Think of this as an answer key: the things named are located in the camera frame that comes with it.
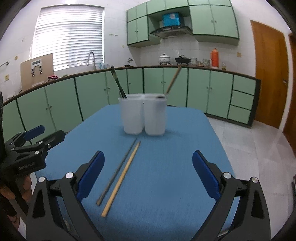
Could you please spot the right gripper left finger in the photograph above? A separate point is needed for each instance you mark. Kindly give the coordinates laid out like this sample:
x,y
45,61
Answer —
x,y
56,211

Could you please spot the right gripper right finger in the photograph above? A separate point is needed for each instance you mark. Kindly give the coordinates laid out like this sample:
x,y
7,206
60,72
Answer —
x,y
251,220

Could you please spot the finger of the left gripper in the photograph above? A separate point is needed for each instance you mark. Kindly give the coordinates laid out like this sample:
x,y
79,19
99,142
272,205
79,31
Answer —
x,y
22,137
45,144

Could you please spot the light wooden chopstick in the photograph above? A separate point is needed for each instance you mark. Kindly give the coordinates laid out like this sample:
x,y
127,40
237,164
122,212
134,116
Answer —
x,y
173,80
119,182

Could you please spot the green lower kitchen cabinets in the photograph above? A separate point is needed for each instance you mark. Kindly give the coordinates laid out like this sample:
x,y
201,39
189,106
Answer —
x,y
66,102

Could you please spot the green kitchen cabinets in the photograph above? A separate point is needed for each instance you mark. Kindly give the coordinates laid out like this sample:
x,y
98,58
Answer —
x,y
66,102
210,21

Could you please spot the green upper kitchen cabinets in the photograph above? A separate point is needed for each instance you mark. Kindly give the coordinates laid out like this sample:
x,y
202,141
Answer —
x,y
210,21

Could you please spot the left hand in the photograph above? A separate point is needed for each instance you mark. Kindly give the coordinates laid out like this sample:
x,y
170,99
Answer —
x,y
22,185

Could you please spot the cardboard box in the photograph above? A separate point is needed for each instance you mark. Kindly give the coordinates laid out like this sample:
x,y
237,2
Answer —
x,y
36,71

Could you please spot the blue table cloth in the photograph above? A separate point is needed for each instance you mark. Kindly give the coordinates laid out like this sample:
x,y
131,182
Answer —
x,y
161,196

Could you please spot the white plastic utensil holder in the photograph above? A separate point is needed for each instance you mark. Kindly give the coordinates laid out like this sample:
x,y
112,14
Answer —
x,y
144,113

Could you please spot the white window blinds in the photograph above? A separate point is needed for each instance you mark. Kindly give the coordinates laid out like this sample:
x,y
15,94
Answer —
x,y
73,33

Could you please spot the small glass jar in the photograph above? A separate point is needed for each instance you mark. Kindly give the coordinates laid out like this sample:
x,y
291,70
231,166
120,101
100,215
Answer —
x,y
223,66

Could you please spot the white cooking pot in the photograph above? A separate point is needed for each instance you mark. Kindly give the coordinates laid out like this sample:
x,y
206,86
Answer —
x,y
164,59

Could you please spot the black wok on stove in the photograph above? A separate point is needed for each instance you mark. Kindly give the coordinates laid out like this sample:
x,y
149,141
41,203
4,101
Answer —
x,y
182,60

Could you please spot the orange thermos flask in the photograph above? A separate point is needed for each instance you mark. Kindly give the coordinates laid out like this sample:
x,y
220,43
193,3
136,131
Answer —
x,y
214,57

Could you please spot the black range hood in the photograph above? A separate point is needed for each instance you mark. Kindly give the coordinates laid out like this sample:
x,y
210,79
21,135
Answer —
x,y
172,31

